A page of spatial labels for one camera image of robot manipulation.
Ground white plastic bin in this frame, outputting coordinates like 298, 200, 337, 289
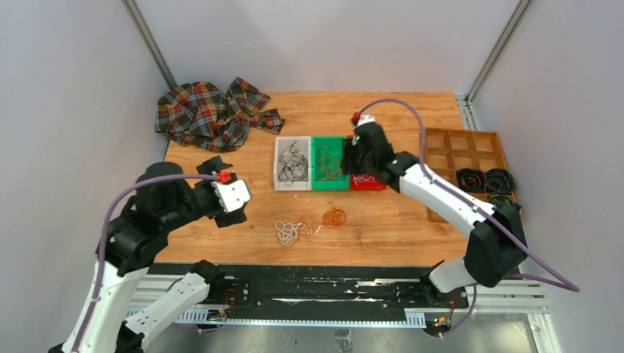
272, 136, 312, 192

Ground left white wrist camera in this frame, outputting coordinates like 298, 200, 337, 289
211, 179, 252, 213

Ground black coiled strap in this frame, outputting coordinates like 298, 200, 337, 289
455, 168, 486, 194
485, 168, 517, 195

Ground plaid cloth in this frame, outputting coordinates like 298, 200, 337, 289
155, 77, 286, 152

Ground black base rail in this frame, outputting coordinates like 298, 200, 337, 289
146, 263, 470, 323

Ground orange cable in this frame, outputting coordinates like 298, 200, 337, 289
314, 146, 344, 182

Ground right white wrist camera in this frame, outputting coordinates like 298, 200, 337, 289
351, 112, 377, 128

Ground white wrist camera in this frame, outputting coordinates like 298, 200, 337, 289
351, 112, 377, 128
211, 179, 252, 213

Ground orange white black cables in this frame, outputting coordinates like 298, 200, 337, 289
274, 206, 348, 248

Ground black cable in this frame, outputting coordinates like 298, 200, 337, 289
277, 141, 311, 186

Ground green plastic bin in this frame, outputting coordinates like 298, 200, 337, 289
311, 135, 349, 191

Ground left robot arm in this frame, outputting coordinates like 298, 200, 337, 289
54, 157, 252, 352

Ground red plastic bin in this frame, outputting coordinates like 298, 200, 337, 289
347, 135, 386, 190

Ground green patterned coiled strap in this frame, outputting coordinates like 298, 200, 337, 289
488, 193, 518, 208

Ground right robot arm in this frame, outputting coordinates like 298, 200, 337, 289
344, 115, 527, 307

